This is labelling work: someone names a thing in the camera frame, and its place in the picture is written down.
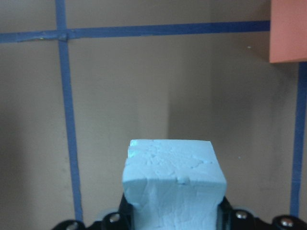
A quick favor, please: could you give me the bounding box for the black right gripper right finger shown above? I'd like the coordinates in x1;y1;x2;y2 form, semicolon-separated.
217;196;232;230

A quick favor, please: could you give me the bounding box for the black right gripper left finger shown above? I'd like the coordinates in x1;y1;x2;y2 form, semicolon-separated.
119;194;132;230

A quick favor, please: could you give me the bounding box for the light blue foam block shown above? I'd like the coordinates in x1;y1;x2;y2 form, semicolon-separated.
122;139;227;230

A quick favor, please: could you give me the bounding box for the orange foam block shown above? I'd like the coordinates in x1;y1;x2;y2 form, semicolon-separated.
269;0;307;63

